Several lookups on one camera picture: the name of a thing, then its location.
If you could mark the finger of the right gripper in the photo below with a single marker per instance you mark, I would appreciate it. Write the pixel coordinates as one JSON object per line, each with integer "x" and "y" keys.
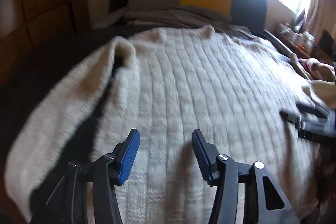
{"x": 290, "y": 117}
{"x": 316, "y": 110}

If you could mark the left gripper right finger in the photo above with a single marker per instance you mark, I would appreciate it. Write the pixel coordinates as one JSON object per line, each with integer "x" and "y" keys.
{"x": 264, "y": 200}

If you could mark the wooden desk with clutter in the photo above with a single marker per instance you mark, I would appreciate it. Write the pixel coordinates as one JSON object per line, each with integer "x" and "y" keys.
{"x": 305, "y": 46}

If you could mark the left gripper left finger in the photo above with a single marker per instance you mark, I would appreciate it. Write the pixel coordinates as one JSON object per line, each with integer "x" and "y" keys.
{"x": 68, "y": 201}

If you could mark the cream knitted sweater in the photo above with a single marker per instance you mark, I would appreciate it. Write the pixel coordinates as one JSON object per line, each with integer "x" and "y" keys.
{"x": 167, "y": 83}

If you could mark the grey cloth on bed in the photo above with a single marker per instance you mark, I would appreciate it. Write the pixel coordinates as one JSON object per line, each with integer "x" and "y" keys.
{"x": 192, "y": 17}

